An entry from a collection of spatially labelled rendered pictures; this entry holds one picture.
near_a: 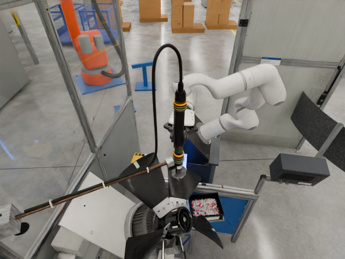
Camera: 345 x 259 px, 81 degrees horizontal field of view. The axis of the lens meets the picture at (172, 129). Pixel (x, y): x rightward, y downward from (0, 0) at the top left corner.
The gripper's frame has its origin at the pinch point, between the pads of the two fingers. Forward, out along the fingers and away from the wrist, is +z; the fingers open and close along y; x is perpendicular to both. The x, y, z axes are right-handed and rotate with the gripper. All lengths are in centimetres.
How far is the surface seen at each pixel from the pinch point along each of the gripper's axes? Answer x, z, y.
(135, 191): -31.4, 6.2, 18.8
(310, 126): -94, -141, -130
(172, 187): -46.8, -8.4, 3.9
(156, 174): -28.8, -2.8, 10.5
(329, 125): -77, -125, -136
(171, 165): -12.3, 3.7, 2.1
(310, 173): -44, -29, -73
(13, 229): -13, 36, 46
